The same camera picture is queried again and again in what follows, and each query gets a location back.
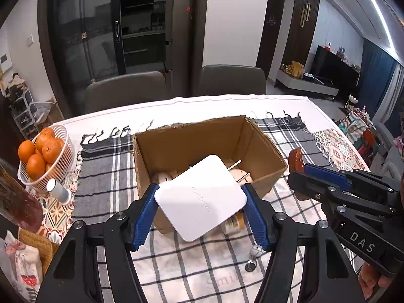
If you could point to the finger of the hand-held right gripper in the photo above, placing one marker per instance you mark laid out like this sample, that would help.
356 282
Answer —
315 187
328 176

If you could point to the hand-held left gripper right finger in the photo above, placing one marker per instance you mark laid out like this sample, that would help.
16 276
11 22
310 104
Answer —
257 221

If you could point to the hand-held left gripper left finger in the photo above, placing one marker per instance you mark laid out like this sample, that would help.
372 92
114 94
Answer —
143 224

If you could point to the white charger plug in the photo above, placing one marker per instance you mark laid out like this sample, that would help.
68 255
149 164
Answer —
198 198

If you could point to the brown cardboard box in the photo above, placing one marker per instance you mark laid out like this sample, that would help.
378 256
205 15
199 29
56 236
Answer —
202 145

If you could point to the person's right hand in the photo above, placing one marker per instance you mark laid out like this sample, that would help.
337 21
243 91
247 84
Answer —
369 281

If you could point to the small yellow white jar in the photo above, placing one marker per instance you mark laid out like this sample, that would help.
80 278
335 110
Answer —
235 224

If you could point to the white round gadget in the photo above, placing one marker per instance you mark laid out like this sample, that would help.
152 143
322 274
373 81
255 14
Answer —
162 178

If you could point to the colourful leaf print cushion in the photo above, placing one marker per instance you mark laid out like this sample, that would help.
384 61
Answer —
356 129

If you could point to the grey plaid cloth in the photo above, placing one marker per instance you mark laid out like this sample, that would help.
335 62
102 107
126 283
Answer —
104 176

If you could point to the white lotus ornament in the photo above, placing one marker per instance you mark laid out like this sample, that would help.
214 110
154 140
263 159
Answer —
352 98

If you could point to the small white cylinder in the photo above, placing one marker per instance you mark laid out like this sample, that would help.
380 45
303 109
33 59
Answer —
60 192

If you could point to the low white television stand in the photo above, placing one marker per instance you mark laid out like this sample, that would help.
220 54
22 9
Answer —
306 85

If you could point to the yellow woven box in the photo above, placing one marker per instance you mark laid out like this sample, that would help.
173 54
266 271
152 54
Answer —
41 246

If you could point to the blue curtain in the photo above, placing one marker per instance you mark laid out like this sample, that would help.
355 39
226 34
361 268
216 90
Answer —
377 79

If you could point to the yellow gift boxes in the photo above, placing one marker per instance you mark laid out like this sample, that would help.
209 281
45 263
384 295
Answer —
297 68

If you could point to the pile of oranges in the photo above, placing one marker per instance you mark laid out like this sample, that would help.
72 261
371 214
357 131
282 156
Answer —
34 164

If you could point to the glass vase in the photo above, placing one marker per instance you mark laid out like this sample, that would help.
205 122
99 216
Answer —
19 198

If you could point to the floral tissue pack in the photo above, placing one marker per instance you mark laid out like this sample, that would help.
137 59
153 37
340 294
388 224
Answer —
19 265

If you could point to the grey dining chair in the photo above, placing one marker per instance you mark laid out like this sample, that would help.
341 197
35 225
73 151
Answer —
230 80
126 91

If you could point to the dark wooden door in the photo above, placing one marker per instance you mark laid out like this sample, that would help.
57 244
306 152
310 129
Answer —
271 31

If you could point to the white shelf rack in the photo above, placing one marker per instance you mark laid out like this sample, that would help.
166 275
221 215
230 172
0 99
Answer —
28 110

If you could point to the ceiling light strip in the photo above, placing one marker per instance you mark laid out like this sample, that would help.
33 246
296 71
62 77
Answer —
378 9

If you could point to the dark sliding glass door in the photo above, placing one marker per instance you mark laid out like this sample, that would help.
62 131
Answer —
94 28

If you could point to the white wall intercom panel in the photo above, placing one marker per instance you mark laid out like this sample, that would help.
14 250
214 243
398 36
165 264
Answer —
5 61

